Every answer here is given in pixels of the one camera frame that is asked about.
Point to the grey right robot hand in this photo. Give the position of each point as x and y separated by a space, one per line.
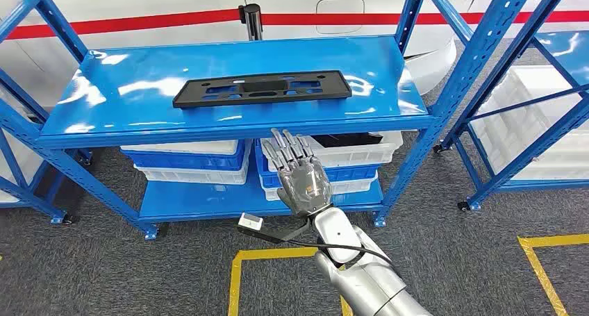
303 185

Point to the black plastic bracket plate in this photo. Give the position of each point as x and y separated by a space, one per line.
262 86

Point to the black plastic part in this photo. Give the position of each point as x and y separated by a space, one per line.
345 140

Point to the blue metal shelf rack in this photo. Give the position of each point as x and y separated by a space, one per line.
41 203
138 102
577 61

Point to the yellow floor tape square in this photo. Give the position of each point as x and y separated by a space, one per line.
557 240
234 281

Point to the red barrier belt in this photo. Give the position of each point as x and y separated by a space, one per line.
138 24

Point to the white car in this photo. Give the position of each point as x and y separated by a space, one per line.
138 1

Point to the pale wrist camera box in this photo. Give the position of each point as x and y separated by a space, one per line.
251 222

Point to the black stanchion post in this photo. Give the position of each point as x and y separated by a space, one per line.
251 24

